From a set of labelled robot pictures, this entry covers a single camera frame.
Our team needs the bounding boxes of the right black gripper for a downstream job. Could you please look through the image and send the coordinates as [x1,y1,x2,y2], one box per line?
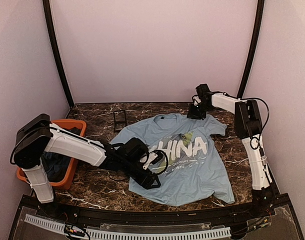
[187,101,212,119]

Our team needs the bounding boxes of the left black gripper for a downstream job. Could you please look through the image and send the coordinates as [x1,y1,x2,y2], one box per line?
[120,158,161,191]

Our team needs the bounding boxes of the light blue printed t-shirt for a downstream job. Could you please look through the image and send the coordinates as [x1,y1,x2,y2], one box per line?
[111,113,235,207]

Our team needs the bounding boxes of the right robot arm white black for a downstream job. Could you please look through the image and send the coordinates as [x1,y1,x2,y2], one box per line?
[187,83,274,217]

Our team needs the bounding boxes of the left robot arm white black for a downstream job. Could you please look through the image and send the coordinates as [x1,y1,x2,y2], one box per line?
[9,113,166,218]

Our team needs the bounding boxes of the dark clothes in bin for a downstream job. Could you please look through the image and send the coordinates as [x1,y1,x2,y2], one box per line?
[41,126,82,182]

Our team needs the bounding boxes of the orange plastic bin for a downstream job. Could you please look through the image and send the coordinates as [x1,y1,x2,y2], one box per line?
[16,119,87,190]

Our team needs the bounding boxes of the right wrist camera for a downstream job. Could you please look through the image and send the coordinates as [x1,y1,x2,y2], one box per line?
[192,94,201,107]

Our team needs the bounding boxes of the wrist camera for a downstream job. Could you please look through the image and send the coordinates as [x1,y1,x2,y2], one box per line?
[192,94,201,107]
[139,150,164,170]

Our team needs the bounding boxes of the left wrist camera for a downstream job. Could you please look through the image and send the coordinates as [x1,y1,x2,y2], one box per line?
[139,150,164,170]

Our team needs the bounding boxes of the black front table rail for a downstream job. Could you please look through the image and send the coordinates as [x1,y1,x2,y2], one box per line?
[19,193,289,227]

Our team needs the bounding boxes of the white slotted cable duct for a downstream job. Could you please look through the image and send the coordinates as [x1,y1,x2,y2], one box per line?
[24,214,232,240]

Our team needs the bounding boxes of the black right frame post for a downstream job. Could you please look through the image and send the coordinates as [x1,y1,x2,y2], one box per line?
[237,0,265,99]

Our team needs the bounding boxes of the black frame post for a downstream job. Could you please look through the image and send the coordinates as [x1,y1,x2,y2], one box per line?
[42,0,75,109]
[237,0,265,99]

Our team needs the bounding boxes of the black left frame post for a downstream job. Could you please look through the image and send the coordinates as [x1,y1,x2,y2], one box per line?
[42,0,75,109]

